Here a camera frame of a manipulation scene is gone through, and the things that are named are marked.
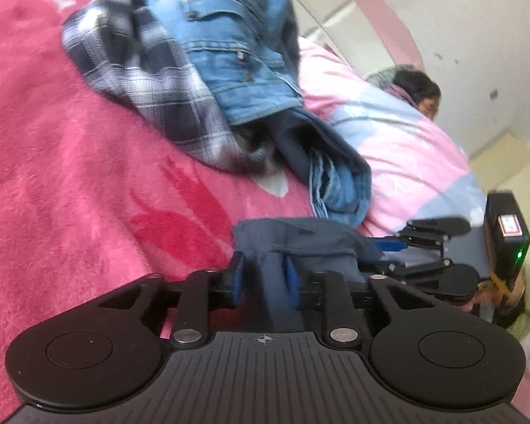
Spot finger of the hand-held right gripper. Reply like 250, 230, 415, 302
367, 231, 448, 253
372, 257, 453, 281

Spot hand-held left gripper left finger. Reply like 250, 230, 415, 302
98, 252, 247, 347

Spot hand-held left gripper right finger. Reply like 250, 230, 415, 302
283, 258, 434, 346

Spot dark navy garment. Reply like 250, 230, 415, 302
232, 216, 386, 332

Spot person's right hand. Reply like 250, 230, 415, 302
468, 274, 528, 319

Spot pink and blue quilt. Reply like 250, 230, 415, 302
295, 36, 492, 284

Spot grey patterned pillow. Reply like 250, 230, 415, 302
363, 64, 408, 94

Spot pink floral fleece blanket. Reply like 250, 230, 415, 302
0, 0, 321, 412

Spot navy white plaid shirt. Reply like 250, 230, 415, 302
61, 0, 284, 176

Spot blue denim jeans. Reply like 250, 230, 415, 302
145, 0, 306, 127

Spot pink framed headboard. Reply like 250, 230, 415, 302
287, 0, 425, 71

